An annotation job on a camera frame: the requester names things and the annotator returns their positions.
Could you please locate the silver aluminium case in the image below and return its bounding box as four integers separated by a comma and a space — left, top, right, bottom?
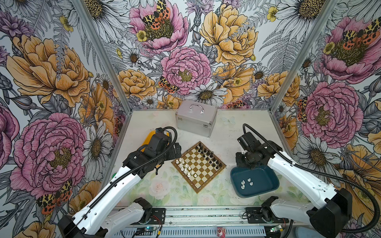
175, 100, 217, 137

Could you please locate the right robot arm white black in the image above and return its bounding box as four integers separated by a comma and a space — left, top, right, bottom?
236, 132, 352, 238

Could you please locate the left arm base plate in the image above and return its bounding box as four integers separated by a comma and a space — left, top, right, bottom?
148, 208, 166, 225

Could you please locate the teal plastic tray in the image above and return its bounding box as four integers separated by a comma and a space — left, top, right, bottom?
230, 166, 280, 198

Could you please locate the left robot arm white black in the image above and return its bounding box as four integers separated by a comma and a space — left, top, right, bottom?
58, 127, 181, 238

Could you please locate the small red white object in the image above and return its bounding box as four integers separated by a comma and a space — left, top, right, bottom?
217, 227, 226, 238

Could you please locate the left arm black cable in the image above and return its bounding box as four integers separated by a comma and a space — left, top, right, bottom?
62, 126, 178, 236

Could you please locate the wooden chess board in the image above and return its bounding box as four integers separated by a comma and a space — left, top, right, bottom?
172, 141, 226, 193

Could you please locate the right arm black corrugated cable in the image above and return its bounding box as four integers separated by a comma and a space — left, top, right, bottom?
242, 123, 381, 234

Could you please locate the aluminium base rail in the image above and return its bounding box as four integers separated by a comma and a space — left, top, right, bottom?
113, 206, 316, 228

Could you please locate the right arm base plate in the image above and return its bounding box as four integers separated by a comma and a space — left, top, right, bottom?
245, 207, 289, 224

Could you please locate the yellow plastic tray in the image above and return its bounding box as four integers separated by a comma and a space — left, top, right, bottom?
141, 130, 156, 152

